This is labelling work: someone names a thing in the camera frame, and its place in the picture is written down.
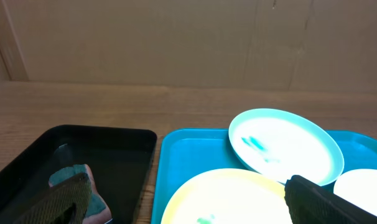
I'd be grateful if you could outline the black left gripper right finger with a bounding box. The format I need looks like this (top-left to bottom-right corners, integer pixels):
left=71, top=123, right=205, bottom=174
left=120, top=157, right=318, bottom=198
left=284, top=175, right=377, bottom=224

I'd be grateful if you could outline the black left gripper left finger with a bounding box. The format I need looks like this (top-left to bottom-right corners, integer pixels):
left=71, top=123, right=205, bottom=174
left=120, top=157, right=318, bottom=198
left=0, top=173, right=91, bottom=224

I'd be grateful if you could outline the green and pink sponge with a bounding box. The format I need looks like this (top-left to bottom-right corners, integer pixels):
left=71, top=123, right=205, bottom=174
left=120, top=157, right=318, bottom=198
left=49, top=164, right=112, bottom=224

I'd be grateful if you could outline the white plate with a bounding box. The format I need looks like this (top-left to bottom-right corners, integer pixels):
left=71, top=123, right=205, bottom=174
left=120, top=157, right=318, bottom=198
left=333, top=169, right=377, bottom=216

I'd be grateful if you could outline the yellow plate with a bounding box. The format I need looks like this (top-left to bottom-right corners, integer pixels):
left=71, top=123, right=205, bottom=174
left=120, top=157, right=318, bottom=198
left=161, top=168, right=292, bottom=224

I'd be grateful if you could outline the black rectangular tray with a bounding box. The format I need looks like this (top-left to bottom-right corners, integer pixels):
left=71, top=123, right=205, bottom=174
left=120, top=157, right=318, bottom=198
left=0, top=125, right=157, bottom=223

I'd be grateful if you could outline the blue plastic tray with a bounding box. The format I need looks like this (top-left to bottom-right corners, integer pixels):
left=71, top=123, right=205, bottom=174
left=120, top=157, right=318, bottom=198
left=151, top=128, right=377, bottom=224

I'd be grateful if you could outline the light blue plate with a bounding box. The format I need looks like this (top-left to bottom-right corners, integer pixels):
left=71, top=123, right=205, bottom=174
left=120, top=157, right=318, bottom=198
left=228, top=108, right=345, bottom=186

